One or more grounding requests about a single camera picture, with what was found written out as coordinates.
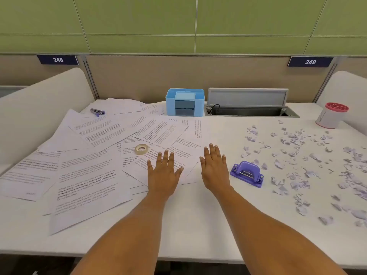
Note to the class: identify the pile of printed papers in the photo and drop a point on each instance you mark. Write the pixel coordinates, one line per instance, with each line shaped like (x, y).
(86, 180)

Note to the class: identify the blue desk organizer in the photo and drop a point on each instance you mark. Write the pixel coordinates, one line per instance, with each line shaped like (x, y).
(172, 107)

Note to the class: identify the purple stapler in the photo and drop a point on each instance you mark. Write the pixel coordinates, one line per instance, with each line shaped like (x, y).
(97, 112)
(246, 168)

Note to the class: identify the heap of paper scraps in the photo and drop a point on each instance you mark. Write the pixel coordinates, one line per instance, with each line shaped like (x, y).
(278, 164)

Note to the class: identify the white side divider panel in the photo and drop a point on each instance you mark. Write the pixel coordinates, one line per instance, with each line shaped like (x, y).
(43, 105)
(349, 88)

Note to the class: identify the person's left hand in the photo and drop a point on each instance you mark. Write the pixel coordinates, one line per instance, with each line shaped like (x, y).
(162, 180)

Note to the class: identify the blue number sign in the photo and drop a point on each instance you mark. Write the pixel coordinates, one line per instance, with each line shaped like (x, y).
(298, 62)
(46, 60)

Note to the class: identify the person's right forearm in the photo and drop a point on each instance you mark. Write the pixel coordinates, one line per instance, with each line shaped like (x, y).
(258, 234)

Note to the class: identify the grey partition post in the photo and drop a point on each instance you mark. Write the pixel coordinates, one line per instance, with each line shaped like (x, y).
(327, 80)
(89, 78)

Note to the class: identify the clear tape roll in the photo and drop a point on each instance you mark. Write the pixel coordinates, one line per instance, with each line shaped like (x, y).
(141, 153)

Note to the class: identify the pink and white cup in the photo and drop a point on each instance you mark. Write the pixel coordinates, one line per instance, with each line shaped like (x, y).
(329, 117)

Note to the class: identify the beige partition panel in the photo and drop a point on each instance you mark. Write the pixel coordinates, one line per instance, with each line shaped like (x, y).
(172, 71)
(352, 64)
(17, 71)

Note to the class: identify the person's left forearm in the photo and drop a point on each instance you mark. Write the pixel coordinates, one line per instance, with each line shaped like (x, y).
(126, 240)

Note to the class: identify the person's right hand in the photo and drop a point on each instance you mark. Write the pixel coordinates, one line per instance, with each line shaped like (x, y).
(215, 174)

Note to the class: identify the white desk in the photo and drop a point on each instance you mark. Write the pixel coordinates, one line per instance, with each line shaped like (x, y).
(186, 226)

